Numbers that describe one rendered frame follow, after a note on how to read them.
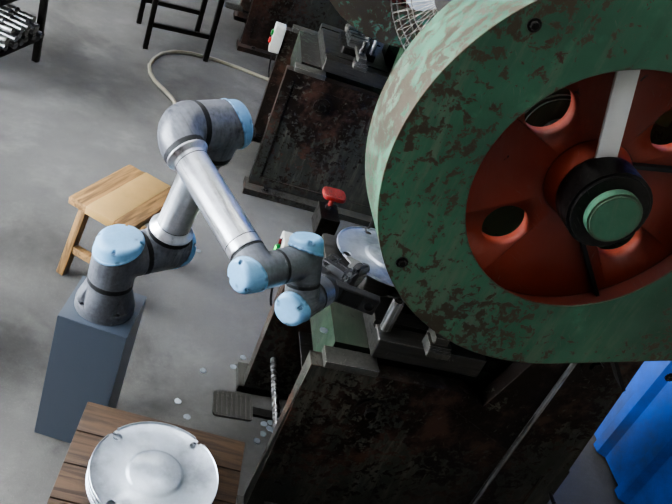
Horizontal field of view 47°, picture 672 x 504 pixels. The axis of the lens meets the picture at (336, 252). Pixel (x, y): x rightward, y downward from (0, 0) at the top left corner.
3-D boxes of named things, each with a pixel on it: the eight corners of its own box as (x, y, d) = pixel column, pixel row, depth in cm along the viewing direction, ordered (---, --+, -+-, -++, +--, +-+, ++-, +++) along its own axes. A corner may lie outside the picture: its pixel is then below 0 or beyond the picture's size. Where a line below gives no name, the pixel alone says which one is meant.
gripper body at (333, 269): (335, 251, 185) (311, 264, 175) (364, 270, 183) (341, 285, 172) (323, 276, 188) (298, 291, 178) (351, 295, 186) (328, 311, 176)
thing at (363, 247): (407, 235, 220) (408, 232, 220) (457, 295, 199) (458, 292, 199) (320, 223, 205) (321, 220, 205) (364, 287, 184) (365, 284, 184)
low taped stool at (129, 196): (113, 235, 300) (130, 162, 282) (164, 264, 296) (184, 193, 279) (53, 273, 271) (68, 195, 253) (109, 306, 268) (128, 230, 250)
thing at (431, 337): (425, 356, 189) (443, 326, 184) (413, 311, 203) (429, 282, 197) (447, 361, 191) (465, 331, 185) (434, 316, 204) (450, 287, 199)
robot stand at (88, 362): (33, 432, 217) (57, 315, 193) (58, 388, 232) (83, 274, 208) (96, 451, 219) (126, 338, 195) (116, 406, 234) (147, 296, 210)
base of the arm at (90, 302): (65, 313, 194) (71, 284, 189) (86, 279, 207) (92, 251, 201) (123, 332, 196) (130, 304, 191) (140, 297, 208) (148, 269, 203)
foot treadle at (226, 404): (208, 425, 226) (213, 413, 223) (209, 400, 234) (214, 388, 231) (392, 455, 242) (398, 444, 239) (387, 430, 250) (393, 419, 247)
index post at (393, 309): (380, 330, 191) (395, 302, 186) (379, 322, 193) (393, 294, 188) (391, 333, 192) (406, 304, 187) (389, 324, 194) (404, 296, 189)
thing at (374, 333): (370, 356, 191) (379, 339, 188) (350, 250, 227) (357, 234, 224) (477, 378, 199) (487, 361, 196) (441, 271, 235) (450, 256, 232)
